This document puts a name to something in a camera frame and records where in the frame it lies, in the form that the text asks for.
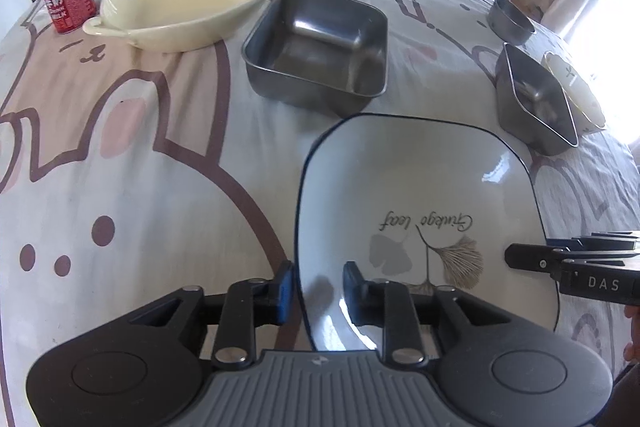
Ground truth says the white square leaf-print plate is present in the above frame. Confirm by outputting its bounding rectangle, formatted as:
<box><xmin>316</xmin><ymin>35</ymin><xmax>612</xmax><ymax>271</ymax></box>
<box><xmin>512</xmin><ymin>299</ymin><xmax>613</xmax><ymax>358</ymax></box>
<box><xmin>295</xmin><ymin>113</ymin><xmax>560</xmax><ymax>353</ymax></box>

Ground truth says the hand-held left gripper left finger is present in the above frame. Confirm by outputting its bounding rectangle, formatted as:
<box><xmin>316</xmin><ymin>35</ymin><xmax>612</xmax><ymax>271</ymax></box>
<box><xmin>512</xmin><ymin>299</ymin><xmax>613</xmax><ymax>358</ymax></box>
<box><xmin>129</xmin><ymin>261</ymin><xmax>296</xmax><ymax>371</ymax></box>

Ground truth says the small square steel bowl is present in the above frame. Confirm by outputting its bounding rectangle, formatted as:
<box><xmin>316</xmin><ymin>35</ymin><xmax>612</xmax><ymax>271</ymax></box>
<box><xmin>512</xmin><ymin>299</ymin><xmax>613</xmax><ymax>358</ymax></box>
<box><xmin>495</xmin><ymin>42</ymin><xmax>580</xmax><ymax>156</ymax></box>

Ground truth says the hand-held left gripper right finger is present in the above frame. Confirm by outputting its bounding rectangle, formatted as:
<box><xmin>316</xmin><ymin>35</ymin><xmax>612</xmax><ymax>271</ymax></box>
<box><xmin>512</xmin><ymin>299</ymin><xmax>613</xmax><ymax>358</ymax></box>
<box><xmin>342</xmin><ymin>261</ymin><xmax>508</xmax><ymax>367</ymax></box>

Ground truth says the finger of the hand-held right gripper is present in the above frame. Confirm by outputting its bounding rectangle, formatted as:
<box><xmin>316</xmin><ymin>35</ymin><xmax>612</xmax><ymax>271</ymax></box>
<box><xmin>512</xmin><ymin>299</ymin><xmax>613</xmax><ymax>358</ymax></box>
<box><xmin>504</xmin><ymin>243</ymin><xmax>640</xmax><ymax>276</ymax></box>
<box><xmin>545</xmin><ymin>231</ymin><xmax>640</xmax><ymax>253</ymax></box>

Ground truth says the large square steel bowl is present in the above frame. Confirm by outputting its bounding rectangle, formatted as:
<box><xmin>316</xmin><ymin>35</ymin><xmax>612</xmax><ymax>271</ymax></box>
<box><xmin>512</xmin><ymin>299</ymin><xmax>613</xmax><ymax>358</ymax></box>
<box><xmin>241</xmin><ymin>0</ymin><xmax>390</xmax><ymax>118</ymax></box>

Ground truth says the cartoon bunny printed tablecloth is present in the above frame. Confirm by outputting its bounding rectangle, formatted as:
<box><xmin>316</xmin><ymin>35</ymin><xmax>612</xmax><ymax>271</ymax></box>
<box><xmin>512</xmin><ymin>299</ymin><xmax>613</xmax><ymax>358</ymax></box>
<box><xmin>0</xmin><ymin>0</ymin><xmax>640</xmax><ymax>427</ymax></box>

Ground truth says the small round steel bowl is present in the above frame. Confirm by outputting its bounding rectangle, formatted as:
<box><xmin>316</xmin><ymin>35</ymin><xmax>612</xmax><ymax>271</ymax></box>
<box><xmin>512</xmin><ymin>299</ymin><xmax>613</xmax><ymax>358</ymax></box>
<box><xmin>487</xmin><ymin>0</ymin><xmax>537</xmax><ymax>46</ymax></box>

